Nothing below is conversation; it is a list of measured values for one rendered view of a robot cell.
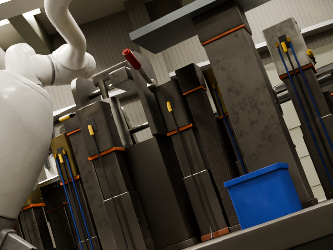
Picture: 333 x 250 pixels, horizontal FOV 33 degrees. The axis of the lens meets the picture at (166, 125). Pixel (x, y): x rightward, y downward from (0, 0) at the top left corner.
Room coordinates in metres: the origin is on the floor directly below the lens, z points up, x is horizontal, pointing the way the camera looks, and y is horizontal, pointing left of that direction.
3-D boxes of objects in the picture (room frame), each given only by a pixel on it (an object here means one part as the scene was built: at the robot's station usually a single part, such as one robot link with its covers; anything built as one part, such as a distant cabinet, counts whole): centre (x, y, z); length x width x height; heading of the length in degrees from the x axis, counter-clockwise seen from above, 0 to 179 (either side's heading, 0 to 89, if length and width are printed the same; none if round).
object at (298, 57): (1.25, -0.32, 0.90); 0.13 x 0.08 x 0.41; 162
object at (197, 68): (1.29, -0.09, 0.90); 0.05 x 0.05 x 0.40; 72
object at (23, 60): (1.68, 0.36, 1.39); 0.13 x 0.11 x 0.16; 124
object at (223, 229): (1.31, -0.03, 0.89); 0.12 x 0.07 x 0.38; 162
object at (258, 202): (1.04, -0.13, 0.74); 0.11 x 0.10 x 0.09; 72
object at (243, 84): (1.14, -0.18, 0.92); 0.10 x 0.08 x 0.45; 72
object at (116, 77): (1.36, 0.09, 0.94); 0.18 x 0.13 x 0.49; 72
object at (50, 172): (1.66, 0.38, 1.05); 0.03 x 0.01 x 0.07; 72
